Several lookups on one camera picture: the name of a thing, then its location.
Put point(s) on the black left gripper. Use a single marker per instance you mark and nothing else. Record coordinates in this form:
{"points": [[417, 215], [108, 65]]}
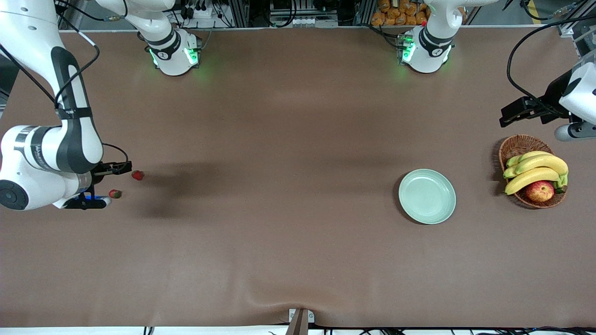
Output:
{"points": [[552, 94]]}

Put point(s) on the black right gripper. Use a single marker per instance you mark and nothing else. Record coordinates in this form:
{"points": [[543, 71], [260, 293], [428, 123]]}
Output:
{"points": [[99, 170]]}

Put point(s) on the red strawberry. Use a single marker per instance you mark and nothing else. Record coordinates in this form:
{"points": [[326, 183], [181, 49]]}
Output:
{"points": [[115, 193], [137, 175]]}

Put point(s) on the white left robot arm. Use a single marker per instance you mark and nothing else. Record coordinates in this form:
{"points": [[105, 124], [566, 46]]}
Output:
{"points": [[430, 51]]}

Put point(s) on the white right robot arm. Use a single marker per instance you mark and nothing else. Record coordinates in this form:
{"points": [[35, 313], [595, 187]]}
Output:
{"points": [[28, 46]]}

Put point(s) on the pale green plate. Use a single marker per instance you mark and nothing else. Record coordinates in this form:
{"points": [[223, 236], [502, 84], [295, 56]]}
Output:
{"points": [[427, 196]]}

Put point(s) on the brown wicker basket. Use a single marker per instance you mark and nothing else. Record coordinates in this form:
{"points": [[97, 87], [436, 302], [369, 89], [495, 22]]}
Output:
{"points": [[519, 145]]}

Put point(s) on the greenish yellow banana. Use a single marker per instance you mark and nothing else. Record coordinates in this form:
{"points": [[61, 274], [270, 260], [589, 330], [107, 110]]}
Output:
{"points": [[521, 157]]}

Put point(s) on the red apple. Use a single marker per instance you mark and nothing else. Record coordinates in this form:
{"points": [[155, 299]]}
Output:
{"points": [[539, 191]]}

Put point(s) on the orange bread rolls pile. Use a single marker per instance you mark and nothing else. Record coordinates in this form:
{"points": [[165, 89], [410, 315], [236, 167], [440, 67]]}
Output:
{"points": [[396, 14]]}

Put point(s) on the white power strip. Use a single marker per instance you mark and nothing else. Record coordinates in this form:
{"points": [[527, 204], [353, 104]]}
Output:
{"points": [[200, 13]]}

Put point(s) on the brown table cover mat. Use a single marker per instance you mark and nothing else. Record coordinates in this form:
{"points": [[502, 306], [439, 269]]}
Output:
{"points": [[279, 256]]}

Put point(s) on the white terminal block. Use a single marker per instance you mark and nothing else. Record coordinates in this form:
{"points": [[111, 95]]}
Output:
{"points": [[303, 21]]}

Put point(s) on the metal table clamp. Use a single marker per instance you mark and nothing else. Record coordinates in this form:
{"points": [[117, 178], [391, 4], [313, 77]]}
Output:
{"points": [[300, 323]]}

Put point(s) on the aluminium frame beam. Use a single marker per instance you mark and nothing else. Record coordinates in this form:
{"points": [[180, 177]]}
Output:
{"points": [[570, 25]]}

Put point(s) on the aluminium frame post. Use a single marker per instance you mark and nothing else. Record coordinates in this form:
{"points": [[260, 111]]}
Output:
{"points": [[365, 13], [240, 14]]}

